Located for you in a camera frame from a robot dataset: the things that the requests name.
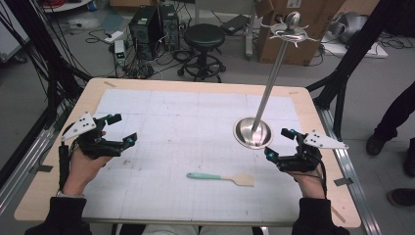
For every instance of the metal utensil rack with hooks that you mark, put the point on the metal utensil rack with hooks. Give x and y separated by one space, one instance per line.
257 130

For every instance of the person's left hand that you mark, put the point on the person's left hand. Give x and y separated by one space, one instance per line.
80 173

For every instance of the cardboard box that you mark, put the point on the cardboard box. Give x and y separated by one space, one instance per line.
313 19

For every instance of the tan tape strip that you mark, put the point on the tan tape strip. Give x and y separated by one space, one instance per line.
338 214

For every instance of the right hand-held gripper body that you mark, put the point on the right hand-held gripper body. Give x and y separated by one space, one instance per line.
301 160

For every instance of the black metal frame post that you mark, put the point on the black metal frame post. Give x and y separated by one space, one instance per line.
352 55
42 49

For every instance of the large black computer tower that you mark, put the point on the large black computer tower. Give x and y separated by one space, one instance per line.
145 31

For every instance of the grey bag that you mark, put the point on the grey bag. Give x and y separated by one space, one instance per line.
347 26

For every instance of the grey tape strip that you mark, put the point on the grey tape strip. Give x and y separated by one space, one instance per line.
343 181
45 168

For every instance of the aluminium rail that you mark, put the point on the aluminium rail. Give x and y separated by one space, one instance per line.
26 163
352 176

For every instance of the black round stool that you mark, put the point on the black round stool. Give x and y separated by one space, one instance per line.
204 37

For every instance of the white metal stand leg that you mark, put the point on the white metal stand leg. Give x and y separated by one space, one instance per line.
250 32

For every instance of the small white device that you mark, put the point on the small white device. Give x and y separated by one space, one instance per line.
119 52

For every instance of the white power strip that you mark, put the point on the white power strip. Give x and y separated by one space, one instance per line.
114 36

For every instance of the person's right hand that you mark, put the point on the person's right hand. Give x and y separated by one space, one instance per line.
310 184

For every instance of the white grid mat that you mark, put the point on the white grid mat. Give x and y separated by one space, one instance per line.
195 156

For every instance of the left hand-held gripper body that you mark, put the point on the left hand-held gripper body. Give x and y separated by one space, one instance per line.
93 145

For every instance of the slim black computer tower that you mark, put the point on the slim black computer tower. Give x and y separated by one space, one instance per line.
170 26

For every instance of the black flat device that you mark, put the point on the black flat device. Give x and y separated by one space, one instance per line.
235 24

